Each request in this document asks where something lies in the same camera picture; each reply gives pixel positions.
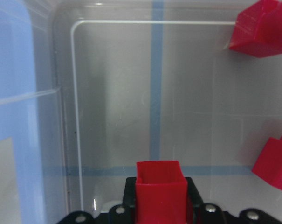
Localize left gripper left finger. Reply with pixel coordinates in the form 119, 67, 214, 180
59, 177, 136, 224

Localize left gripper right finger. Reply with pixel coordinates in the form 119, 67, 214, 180
186, 177, 281, 224

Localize red block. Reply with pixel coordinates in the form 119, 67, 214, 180
252, 136, 282, 190
229, 0, 282, 58
135, 161, 188, 224

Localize clear plastic storage box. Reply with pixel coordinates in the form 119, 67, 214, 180
41, 0, 282, 224

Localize blue plastic tray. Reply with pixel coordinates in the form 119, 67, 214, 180
0, 0, 69, 224

